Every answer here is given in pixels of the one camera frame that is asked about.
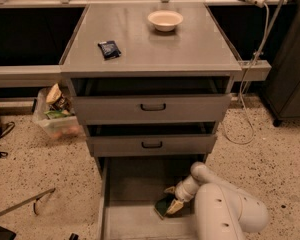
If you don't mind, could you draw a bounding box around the grey middle drawer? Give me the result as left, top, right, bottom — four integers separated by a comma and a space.
87, 122, 217, 157

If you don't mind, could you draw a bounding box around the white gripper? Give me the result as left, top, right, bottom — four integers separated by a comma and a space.
164, 175, 200, 215

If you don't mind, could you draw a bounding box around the snack bag in bin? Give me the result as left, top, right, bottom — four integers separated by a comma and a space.
46, 84, 70, 111

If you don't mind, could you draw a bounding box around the white bowl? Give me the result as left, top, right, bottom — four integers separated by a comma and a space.
148, 10, 183, 32

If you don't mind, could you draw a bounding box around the white cable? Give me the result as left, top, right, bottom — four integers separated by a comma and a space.
221, 2, 270, 146

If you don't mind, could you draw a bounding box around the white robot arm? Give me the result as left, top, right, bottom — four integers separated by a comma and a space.
156, 162, 269, 240

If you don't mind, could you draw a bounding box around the grey metal rod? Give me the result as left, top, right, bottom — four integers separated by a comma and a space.
0, 188, 56, 217

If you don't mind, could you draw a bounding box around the grey bottom drawer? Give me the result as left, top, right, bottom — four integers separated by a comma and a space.
97, 155, 204, 240

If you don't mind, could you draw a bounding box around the black drawer handle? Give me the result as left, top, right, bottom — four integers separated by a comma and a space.
140, 103, 166, 112
141, 141, 163, 149

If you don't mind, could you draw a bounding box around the dark rolling cabinet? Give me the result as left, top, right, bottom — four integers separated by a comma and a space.
261, 0, 300, 127

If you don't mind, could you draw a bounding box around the grey drawer cabinet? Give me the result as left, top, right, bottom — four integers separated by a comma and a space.
58, 2, 243, 240

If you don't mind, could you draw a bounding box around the grey drawer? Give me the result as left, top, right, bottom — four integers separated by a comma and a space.
70, 77, 230, 125
87, 122, 217, 157
97, 155, 204, 240

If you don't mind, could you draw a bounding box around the clear plastic storage bin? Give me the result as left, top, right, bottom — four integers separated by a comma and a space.
32, 88, 84, 139

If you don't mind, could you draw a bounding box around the grey top drawer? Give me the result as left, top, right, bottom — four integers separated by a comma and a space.
70, 77, 230, 125

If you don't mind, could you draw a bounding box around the dark blue snack packet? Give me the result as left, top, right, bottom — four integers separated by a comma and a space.
98, 40, 121, 60

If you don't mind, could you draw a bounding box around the green yellow sponge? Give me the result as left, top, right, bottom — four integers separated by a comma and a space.
154, 194, 175, 219

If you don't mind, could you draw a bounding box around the black top drawer handle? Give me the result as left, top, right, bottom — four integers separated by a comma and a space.
140, 103, 166, 112

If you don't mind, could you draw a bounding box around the black middle drawer handle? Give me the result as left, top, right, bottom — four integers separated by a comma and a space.
141, 141, 163, 149

